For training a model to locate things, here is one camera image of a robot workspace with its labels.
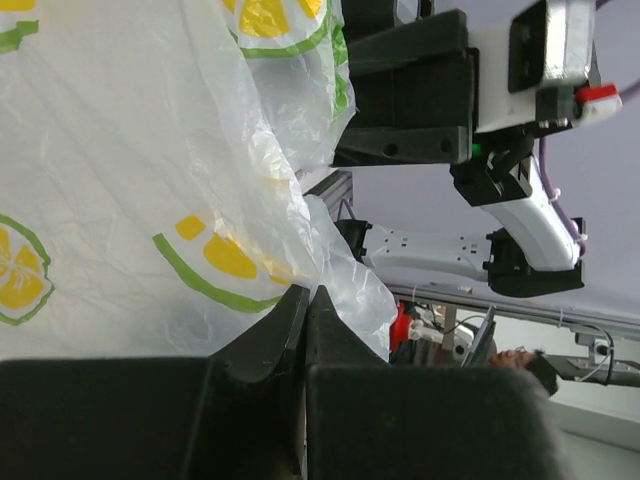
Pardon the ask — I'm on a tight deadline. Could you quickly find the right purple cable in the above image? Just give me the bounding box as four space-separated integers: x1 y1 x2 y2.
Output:
535 74 640 251

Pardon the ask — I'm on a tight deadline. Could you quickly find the clear plastic lemon-print bag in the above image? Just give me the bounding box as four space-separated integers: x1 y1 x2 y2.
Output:
1 1 395 359

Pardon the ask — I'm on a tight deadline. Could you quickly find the person in background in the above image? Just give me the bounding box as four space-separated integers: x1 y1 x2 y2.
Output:
389 299 559 396

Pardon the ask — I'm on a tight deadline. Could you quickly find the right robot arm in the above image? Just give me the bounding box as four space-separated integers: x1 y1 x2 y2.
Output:
334 1 599 298

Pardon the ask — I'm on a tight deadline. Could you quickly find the aluminium frame rail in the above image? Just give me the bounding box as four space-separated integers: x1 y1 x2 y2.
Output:
301 170 354 221

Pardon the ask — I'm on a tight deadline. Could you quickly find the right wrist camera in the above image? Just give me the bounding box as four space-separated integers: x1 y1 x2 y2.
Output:
508 1 620 128

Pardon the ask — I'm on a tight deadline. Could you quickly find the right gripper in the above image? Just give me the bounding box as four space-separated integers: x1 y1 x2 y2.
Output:
332 1 479 167

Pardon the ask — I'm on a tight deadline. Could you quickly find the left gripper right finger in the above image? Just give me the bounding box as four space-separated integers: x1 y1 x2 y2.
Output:
306 288 568 480

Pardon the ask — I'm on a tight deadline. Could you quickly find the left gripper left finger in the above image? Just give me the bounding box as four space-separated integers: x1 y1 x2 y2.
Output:
1 287 309 479

